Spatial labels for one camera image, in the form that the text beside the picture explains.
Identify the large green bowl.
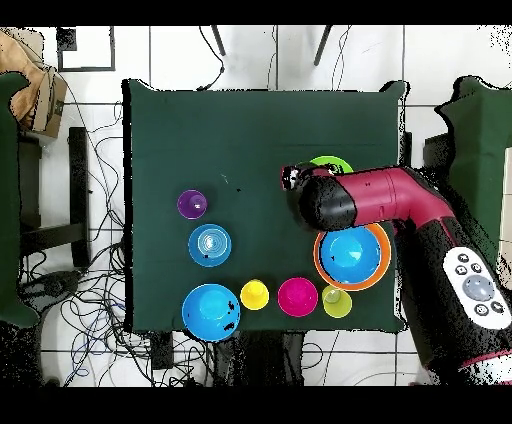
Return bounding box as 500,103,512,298
297,155,355,176

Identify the large blue bowl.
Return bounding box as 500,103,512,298
181,283,242,343
319,225,383,285

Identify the small blue ridged bowl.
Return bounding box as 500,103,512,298
187,223,233,268

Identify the large orange bowl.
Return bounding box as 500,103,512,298
312,222,392,292

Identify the yellow cup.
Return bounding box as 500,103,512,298
240,278,270,312

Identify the dark green tablecloth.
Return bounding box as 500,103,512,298
121,78,410,334

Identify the purple cup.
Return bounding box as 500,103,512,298
176,189,208,221

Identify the small red bowl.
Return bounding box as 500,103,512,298
277,276,320,319

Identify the black tripod leg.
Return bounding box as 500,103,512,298
210,25,227,57
313,25,333,67

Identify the translucent yellow-green cup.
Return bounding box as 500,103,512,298
320,284,353,319

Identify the black box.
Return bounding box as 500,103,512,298
422,133,455,171

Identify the green cloth side table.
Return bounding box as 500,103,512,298
434,75,512,257
0,71,40,330

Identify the black floor stand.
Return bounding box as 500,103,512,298
17,126,92,269

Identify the black power brick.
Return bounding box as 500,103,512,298
150,330,175,371

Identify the cardboard box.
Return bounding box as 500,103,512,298
0,27,68,139

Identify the black floor cable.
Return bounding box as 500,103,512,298
197,25,226,92

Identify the tangle of floor cables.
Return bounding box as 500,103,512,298
17,91,213,388

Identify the black robot pedestal leg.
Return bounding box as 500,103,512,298
19,269,83,309

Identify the black square floor frame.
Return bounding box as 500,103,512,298
56,25,117,74

